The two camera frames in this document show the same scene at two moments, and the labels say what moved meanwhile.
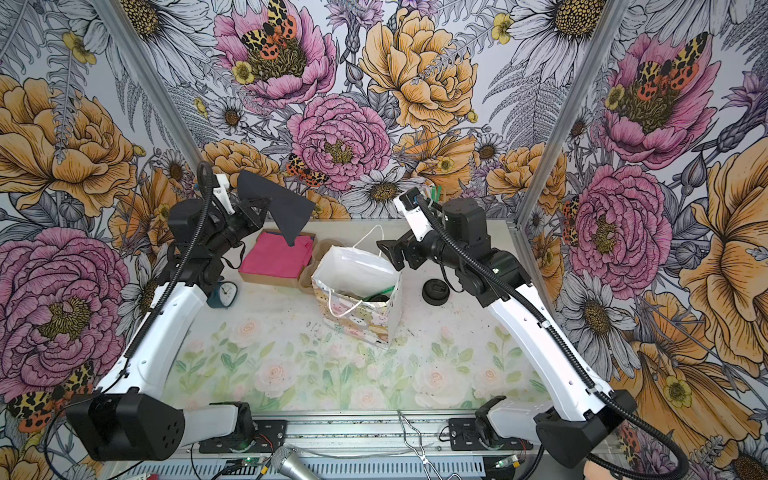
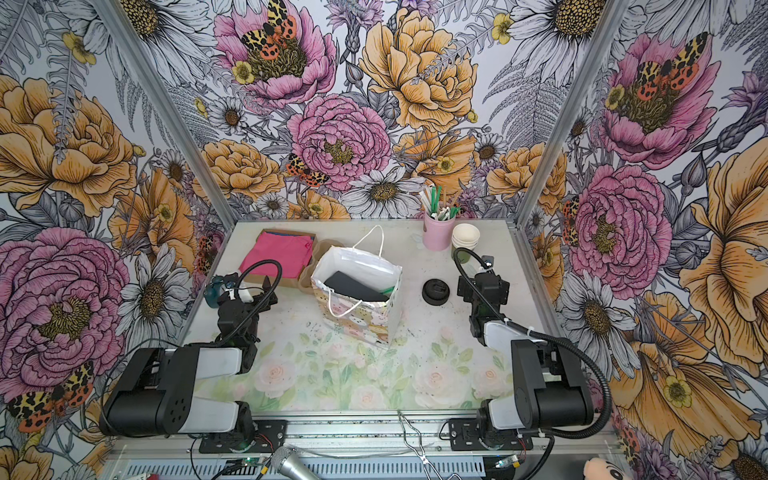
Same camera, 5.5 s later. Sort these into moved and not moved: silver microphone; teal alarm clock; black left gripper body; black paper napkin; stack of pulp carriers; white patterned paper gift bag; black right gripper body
Moved: black left gripper body; black paper napkin; black right gripper body
Not moved: stack of pulp carriers; silver microphone; white patterned paper gift bag; teal alarm clock
